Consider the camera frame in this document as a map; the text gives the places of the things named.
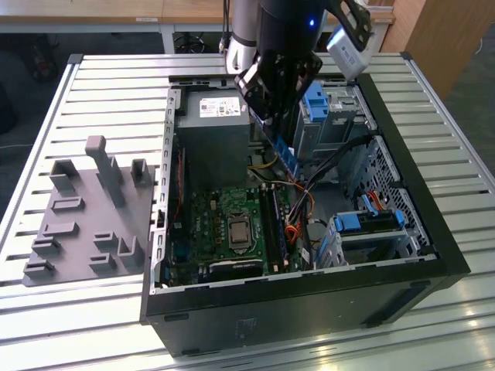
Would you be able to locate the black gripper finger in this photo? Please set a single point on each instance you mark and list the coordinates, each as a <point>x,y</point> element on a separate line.
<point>303,81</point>
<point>259,89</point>

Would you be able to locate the blue RAM stick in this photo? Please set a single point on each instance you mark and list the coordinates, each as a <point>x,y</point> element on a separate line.
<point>288,156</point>

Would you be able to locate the black RAM slot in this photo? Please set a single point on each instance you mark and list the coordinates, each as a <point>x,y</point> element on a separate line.
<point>268,228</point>

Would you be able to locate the installed RAM stick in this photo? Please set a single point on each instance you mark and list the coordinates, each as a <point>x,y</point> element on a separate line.
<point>280,228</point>

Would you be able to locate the silver drive bay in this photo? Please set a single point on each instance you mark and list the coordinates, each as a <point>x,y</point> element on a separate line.
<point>340,120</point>

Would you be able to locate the grey power supply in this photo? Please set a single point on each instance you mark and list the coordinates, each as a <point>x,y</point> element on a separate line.
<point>212,150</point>

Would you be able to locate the perforated silver drive cage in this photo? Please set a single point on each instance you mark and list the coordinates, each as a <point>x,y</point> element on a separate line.
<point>386,170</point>

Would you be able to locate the green motherboard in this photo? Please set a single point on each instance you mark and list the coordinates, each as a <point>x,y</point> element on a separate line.
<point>201,216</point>

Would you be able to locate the CPU socket with silver CPU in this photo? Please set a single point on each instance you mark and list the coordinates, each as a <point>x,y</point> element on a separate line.
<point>239,232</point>

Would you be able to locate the wooden cabinet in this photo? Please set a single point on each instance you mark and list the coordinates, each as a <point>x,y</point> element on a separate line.
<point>444,38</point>

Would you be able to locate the hard disk in blue carrier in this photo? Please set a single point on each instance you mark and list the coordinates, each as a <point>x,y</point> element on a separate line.
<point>348,223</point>

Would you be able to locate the round grey speaker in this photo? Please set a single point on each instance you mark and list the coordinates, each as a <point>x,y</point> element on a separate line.
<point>317,230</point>

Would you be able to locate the black graphics card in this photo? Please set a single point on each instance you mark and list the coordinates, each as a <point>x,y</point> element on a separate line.
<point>236,268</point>

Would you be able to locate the wooden desk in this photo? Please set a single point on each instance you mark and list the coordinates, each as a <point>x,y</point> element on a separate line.
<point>77,11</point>

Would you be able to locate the grey parts rack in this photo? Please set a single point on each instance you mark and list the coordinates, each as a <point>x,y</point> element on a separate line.
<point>85,232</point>

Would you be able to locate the black PC case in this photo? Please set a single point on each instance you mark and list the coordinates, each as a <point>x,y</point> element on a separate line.
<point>270,320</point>

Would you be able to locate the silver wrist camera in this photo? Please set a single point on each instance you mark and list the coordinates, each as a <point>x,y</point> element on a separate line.
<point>348,54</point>

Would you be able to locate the black camera bracket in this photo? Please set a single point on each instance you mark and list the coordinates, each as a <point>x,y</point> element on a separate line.
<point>356,19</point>

